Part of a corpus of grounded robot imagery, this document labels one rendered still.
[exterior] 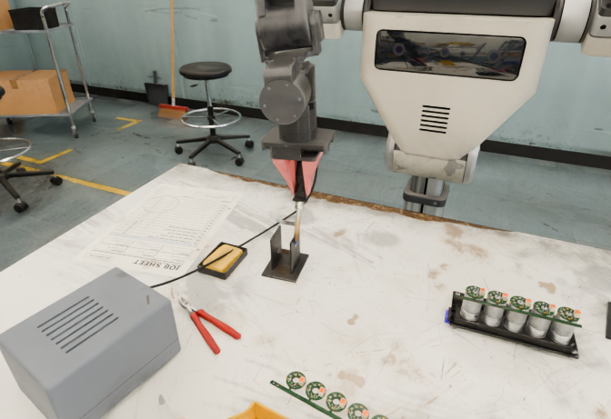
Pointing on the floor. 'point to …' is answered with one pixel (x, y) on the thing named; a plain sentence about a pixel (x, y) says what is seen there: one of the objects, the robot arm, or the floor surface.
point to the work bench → (345, 313)
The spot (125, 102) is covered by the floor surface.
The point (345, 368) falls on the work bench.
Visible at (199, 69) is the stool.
